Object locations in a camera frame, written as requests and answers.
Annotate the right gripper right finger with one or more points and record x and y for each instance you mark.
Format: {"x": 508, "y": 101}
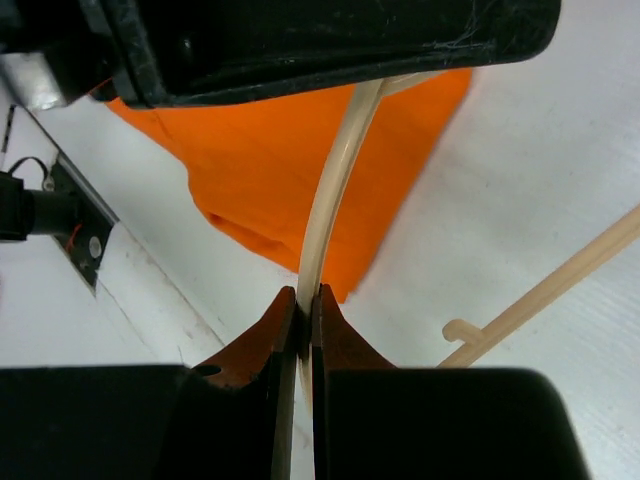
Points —
{"x": 342, "y": 362}

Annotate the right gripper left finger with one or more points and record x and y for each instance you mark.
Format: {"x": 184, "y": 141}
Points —
{"x": 253, "y": 382}

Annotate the beige wooden hanger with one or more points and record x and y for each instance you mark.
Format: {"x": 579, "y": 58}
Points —
{"x": 483, "y": 294}

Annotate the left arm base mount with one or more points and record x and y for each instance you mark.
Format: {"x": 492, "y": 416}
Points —
{"x": 65, "y": 208}

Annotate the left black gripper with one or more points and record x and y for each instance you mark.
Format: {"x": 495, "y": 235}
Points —
{"x": 154, "y": 54}

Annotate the orange trousers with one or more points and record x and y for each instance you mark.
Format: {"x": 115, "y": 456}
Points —
{"x": 253, "y": 168}

